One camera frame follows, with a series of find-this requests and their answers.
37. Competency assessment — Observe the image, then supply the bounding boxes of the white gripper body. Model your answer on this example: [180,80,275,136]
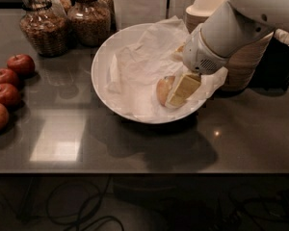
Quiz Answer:
[182,23,228,75]

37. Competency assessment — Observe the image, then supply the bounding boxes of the yellow-red apple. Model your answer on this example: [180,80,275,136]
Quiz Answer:
[156,76,175,105]

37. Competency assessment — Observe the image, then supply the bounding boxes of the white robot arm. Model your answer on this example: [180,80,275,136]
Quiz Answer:
[182,0,289,75]

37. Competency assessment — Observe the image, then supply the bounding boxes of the large white bowl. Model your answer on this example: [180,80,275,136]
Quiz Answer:
[91,22,208,125]

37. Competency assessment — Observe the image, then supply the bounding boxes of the red apple top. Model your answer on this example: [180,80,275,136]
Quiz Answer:
[7,54,35,76]

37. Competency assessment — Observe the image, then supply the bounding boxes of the front stack of paper bowls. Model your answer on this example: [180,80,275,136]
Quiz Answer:
[221,33,273,91]

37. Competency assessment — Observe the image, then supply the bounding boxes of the stack of paper bowls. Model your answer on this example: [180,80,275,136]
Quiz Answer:
[221,33,273,91]
[185,0,225,33]

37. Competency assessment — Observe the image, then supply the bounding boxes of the white crumpled paper liner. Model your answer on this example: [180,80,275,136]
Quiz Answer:
[106,16,227,123]

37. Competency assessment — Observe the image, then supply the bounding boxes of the rear stack of paper bowls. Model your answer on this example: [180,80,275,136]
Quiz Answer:
[185,0,225,33]

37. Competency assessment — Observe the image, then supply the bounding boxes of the middle glass granola jar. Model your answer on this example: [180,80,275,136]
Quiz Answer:
[67,0,111,47]

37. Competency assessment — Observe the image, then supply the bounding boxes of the left glass granola jar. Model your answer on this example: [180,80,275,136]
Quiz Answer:
[19,0,68,57]

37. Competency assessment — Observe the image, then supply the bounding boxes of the black cable on floor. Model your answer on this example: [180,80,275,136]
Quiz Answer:
[0,173,125,231]

